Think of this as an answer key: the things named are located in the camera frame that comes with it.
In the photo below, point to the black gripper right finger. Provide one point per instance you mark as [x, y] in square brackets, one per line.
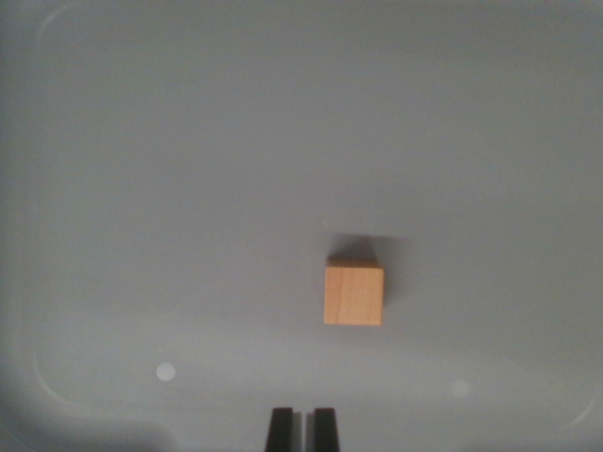
[325, 433]

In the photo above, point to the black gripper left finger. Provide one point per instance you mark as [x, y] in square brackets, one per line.
[281, 433]

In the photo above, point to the light wooden cube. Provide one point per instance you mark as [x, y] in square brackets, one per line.
[353, 296]

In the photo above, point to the grey plastic tray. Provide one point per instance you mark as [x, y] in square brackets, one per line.
[188, 188]

